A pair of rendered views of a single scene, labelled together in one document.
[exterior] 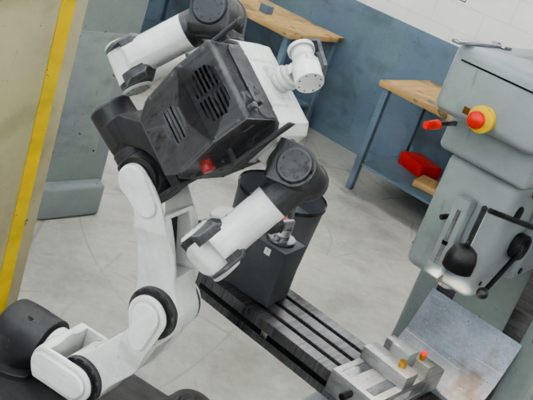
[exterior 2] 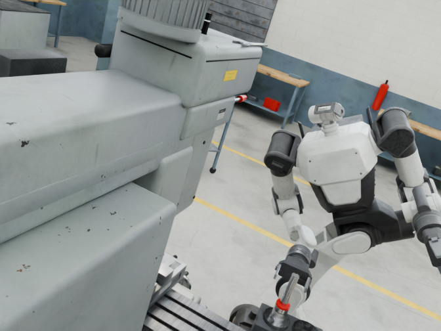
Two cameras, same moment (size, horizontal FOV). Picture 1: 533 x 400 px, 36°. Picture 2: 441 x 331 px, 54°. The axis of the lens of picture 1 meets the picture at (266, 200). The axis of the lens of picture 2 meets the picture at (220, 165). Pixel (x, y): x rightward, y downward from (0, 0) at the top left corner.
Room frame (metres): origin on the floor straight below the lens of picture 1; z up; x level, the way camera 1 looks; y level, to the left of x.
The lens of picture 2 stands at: (3.27, -0.72, 2.03)
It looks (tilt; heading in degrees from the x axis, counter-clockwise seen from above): 22 degrees down; 163
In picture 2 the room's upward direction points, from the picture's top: 18 degrees clockwise
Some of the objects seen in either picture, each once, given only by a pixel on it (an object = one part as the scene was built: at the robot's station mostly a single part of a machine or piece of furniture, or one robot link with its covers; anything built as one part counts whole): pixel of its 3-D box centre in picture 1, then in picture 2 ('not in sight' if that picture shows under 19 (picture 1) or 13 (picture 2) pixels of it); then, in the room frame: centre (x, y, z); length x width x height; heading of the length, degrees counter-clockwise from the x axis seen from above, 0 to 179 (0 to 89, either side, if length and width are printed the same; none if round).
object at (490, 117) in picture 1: (481, 119); not in sight; (1.79, -0.38, 1.76); 0.06 x 0.02 x 0.06; 56
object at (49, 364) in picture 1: (80, 363); not in sight; (1.96, 0.35, 0.68); 0.21 x 0.20 x 0.13; 70
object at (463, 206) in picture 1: (450, 236); not in sight; (1.89, -0.45, 1.45); 0.04 x 0.04 x 0.21; 56
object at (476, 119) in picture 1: (477, 120); not in sight; (1.77, -0.37, 1.76); 0.04 x 0.03 x 0.04; 56
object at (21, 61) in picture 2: not in sight; (24, 89); (2.04, -0.96, 1.62); 0.20 x 0.09 x 0.21; 146
